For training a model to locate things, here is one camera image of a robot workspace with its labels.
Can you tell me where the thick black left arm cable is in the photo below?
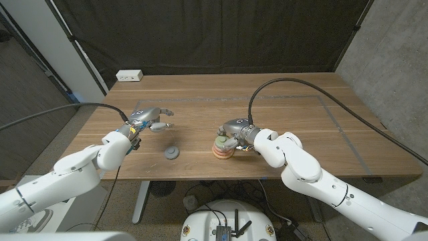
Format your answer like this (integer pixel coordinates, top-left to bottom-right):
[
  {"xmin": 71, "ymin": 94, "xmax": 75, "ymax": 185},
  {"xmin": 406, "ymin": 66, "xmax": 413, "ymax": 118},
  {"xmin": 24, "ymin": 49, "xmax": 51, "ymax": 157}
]
[{"xmin": 0, "ymin": 102, "xmax": 130, "ymax": 132}]

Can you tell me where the white table leg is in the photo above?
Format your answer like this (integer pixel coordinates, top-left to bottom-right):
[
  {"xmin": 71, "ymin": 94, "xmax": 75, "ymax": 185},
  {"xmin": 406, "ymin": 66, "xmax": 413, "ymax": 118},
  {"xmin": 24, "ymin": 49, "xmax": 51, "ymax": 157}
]
[{"xmin": 132, "ymin": 180, "xmax": 151, "ymax": 224}]

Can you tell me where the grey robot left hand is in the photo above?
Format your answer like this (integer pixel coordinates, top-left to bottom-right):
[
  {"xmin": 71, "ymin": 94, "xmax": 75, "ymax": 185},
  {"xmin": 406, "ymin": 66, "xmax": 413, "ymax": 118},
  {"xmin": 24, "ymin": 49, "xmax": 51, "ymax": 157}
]
[{"xmin": 116, "ymin": 106, "xmax": 175, "ymax": 141}]

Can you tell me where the round grey floor object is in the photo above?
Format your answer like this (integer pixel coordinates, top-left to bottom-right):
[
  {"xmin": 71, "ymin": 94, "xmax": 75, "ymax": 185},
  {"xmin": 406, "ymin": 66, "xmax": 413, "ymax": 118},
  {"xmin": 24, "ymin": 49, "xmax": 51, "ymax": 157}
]
[{"xmin": 183, "ymin": 195, "xmax": 199, "ymax": 211}]

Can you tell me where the grey table leg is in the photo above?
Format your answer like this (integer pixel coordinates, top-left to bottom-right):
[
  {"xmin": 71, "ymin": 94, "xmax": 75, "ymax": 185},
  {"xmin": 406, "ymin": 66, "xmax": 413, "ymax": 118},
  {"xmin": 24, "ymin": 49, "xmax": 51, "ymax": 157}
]
[{"xmin": 306, "ymin": 195, "xmax": 324, "ymax": 224}]

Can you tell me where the grey router with black antennas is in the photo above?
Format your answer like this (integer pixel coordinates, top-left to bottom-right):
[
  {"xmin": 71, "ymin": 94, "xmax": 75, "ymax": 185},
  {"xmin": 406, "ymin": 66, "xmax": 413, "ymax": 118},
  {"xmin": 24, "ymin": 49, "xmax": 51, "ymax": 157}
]
[{"xmin": 215, "ymin": 209, "xmax": 253, "ymax": 241}]

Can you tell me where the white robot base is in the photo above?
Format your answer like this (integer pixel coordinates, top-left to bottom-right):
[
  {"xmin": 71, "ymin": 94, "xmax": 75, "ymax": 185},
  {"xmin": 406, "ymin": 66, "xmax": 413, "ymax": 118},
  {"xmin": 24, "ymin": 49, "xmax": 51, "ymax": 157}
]
[{"xmin": 180, "ymin": 199, "xmax": 278, "ymax": 241}]

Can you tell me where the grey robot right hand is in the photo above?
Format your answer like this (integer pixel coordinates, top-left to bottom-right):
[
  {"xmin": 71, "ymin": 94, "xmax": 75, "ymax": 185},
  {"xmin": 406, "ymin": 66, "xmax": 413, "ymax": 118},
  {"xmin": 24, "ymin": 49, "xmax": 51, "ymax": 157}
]
[{"xmin": 216, "ymin": 117, "xmax": 262, "ymax": 152}]

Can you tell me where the thin black left wrist cable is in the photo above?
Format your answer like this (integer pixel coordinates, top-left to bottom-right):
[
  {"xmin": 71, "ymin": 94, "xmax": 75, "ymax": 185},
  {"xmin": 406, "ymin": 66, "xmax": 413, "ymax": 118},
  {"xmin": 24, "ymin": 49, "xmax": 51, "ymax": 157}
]
[{"xmin": 65, "ymin": 165, "xmax": 122, "ymax": 232}]

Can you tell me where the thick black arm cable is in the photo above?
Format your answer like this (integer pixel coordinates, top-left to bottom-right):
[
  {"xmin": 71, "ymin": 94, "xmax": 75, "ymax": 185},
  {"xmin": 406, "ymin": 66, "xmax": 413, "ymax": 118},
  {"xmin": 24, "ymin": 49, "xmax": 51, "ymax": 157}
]
[
  {"xmin": 247, "ymin": 77, "xmax": 428, "ymax": 167},
  {"xmin": 0, "ymin": 102, "xmax": 130, "ymax": 132}
]

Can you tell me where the dusty pink toy disc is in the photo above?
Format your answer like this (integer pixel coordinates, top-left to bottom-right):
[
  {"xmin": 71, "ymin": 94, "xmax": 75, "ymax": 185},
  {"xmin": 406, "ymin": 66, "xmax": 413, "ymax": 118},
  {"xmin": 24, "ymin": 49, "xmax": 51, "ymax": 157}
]
[{"xmin": 213, "ymin": 144, "xmax": 235, "ymax": 154}]

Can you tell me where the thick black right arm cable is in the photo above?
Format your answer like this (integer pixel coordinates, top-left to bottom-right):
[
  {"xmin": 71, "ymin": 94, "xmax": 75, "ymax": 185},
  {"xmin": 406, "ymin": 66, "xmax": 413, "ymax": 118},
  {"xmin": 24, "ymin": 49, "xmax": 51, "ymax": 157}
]
[{"xmin": 247, "ymin": 77, "xmax": 428, "ymax": 167}]

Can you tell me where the grey toy disc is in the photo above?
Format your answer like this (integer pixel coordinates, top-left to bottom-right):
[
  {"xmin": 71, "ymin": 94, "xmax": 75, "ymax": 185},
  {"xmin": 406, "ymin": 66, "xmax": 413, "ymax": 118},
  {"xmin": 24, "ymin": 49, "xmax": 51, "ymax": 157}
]
[{"xmin": 164, "ymin": 145, "xmax": 181, "ymax": 161}]

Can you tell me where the grey and white shoe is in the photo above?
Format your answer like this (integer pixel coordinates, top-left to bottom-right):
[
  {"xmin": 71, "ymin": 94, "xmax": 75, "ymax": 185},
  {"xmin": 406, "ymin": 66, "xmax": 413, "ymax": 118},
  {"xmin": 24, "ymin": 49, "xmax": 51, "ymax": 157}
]
[{"xmin": 9, "ymin": 209, "xmax": 54, "ymax": 234}]

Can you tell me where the green toy disc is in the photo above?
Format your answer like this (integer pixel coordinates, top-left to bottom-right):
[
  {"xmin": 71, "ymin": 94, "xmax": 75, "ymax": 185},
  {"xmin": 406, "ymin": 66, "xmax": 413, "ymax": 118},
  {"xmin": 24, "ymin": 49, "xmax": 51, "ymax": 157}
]
[{"xmin": 214, "ymin": 135, "xmax": 231, "ymax": 150}]

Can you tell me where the black power adapter box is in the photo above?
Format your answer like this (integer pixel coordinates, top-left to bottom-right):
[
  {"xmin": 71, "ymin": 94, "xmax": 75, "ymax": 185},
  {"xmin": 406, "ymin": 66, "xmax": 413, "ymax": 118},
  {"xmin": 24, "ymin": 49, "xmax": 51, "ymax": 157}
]
[{"xmin": 276, "ymin": 220, "xmax": 310, "ymax": 241}]

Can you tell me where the white floor platform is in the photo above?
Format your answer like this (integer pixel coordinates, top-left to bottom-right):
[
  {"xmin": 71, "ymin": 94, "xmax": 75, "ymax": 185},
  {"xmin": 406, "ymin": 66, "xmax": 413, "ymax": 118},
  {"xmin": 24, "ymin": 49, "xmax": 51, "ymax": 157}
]
[{"xmin": 9, "ymin": 175, "xmax": 108, "ymax": 234}]

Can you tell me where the black backdrop curtain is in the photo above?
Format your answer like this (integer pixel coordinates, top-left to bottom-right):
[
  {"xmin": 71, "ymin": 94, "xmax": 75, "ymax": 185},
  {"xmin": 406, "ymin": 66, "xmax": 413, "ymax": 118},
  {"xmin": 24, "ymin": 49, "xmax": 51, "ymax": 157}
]
[{"xmin": 51, "ymin": 0, "xmax": 372, "ymax": 90}]

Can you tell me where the white power strip box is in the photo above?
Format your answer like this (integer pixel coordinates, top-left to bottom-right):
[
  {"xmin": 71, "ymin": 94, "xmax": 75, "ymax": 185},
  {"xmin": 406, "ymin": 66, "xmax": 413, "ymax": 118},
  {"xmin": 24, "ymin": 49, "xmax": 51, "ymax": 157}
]
[{"xmin": 115, "ymin": 69, "xmax": 144, "ymax": 82}]

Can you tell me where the white robot torso edge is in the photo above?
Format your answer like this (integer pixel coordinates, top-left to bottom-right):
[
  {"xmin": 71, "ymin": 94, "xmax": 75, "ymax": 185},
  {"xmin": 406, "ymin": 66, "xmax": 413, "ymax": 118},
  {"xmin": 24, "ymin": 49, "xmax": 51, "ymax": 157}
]
[{"xmin": 0, "ymin": 231, "xmax": 136, "ymax": 241}]

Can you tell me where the grey tape outline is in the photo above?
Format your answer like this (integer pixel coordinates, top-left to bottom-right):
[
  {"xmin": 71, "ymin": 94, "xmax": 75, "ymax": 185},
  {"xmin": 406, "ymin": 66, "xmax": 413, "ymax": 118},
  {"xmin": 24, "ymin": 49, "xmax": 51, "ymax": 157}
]
[{"xmin": 100, "ymin": 94, "xmax": 374, "ymax": 180}]

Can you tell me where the black backdrop stand pole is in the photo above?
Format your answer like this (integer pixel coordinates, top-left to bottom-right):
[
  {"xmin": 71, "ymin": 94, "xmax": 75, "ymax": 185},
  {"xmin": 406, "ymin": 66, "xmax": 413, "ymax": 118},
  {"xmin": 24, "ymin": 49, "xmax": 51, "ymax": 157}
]
[
  {"xmin": 44, "ymin": 0, "xmax": 110, "ymax": 96},
  {"xmin": 332, "ymin": 0, "xmax": 375, "ymax": 73}
]

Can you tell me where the small black floor fan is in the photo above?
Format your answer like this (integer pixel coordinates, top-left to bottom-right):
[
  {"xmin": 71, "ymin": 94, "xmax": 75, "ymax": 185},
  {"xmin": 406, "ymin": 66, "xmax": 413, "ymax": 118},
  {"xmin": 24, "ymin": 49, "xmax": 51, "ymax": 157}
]
[{"xmin": 149, "ymin": 180, "xmax": 177, "ymax": 197}]

